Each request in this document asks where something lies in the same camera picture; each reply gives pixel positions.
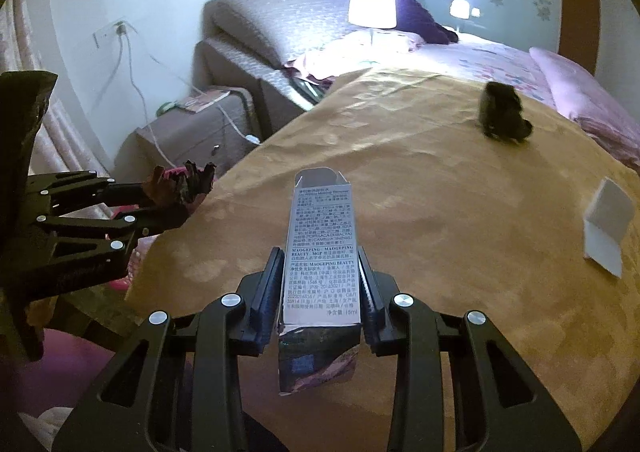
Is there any pale patterned curtain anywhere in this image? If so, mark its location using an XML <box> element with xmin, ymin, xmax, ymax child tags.
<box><xmin>0</xmin><ymin>0</ymin><xmax>110</xmax><ymax>180</ymax></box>

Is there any white wall socket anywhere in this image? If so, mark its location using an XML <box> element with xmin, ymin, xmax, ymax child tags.
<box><xmin>92</xmin><ymin>19</ymin><xmax>138</xmax><ymax>45</ymax></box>

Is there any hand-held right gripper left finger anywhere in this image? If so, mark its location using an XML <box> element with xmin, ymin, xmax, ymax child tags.
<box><xmin>51</xmin><ymin>247</ymin><xmax>286</xmax><ymax>452</ymax></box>

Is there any white shade table lamp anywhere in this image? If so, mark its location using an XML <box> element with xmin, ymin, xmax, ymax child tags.
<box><xmin>347</xmin><ymin>0</ymin><xmax>399</xmax><ymax>66</ymax></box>

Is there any floral bed sheet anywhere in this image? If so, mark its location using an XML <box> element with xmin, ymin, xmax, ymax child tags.
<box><xmin>415</xmin><ymin>34</ymin><xmax>556</xmax><ymax>102</ymax></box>

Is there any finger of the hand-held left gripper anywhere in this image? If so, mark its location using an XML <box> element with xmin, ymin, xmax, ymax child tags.
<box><xmin>27</xmin><ymin>171</ymin><xmax>151</xmax><ymax>210</ymax></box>
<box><xmin>30</xmin><ymin>204</ymin><xmax>188</xmax><ymax>300</ymax></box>

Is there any white lamp cable with switch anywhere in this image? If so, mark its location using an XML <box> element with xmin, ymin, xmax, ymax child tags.
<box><xmin>125</xmin><ymin>29</ymin><xmax>263</xmax><ymax>145</ymax></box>

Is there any grey patterned headboard cushion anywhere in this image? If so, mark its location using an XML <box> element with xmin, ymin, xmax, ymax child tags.
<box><xmin>202</xmin><ymin>0</ymin><xmax>373</xmax><ymax>70</ymax></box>

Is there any grey nightstand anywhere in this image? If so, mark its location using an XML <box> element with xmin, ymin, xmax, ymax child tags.
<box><xmin>115</xmin><ymin>86</ymin><xmax>263</xmax><ymax>177</ymax></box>

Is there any dark purple clothing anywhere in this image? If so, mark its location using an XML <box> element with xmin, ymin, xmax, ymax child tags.
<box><xmin>367</xmin><ymin>0</ymin><xmax>460</xmax><ymax>45</ymax></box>

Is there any dark brown torn paper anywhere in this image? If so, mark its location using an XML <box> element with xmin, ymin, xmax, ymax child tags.
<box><xmin>477</xmin><ymin>80</ymin><xmax>533</xmax><ymax>141</ymax></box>

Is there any pink plastic basket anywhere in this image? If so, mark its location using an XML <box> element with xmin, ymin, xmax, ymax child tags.
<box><xmin>102</xmin><ymin>168</ymin><xmax>201</xmax><ymax>293</ymax></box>

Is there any pink quilt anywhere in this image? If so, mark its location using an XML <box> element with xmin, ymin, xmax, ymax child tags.
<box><xmin>529</xmin><ymin>46</ymin><xmax>640</xmax><ymax>167</ymax></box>

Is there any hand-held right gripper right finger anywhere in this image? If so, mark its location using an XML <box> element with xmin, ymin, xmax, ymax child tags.
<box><xmin>357</xmin><ymin>257</ymin><xmax>583</xmax><ymax>452</ymax></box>

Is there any grey upholstered bed frame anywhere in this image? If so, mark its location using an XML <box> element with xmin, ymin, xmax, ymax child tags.
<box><xmin>192</xmin><ymin>39</ymin><xmax>321</xmax><ymax>143</ymax></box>

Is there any colourful book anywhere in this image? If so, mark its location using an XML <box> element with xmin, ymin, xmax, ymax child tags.
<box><xmin>182</xmin><ymin>89</ymin><xmax>232</xmax><ymax>113</ymax></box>

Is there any brown wooden panel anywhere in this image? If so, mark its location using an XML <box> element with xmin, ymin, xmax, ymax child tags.
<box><xmin>559</xmin><ymin>0</ymin><xmax>601</xmax><ymax>75</ymax></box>

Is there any printed white carton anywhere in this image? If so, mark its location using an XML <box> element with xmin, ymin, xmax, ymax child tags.
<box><xmin>276</xmin><ymin>168</ymin><xmax>362</xmax><ymax>397</ymax></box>

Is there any pink ruffled pillow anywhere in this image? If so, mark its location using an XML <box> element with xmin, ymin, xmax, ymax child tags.
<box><xmin>282</xmin><ymin>29</ymin><xmax>426</xmax><ymax>82</ymax></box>

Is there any grey green fitted sheet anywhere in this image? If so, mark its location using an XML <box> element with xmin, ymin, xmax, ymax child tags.
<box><xmin>286</xmin><ymin>74</ymin><xmax>337</xmax><ymax>107</ymax></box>

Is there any white charging cable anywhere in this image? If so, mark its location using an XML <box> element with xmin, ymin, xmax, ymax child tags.
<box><xmin>116</xmin><ymin>29</ymin><xmax>173</xmax><ymax>170</ymax></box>

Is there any white folded card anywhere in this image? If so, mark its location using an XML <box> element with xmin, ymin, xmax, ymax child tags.
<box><xmin>582</xmin><ymin>177</ymin><xmax>632</xmax><ymax>279</ymax></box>

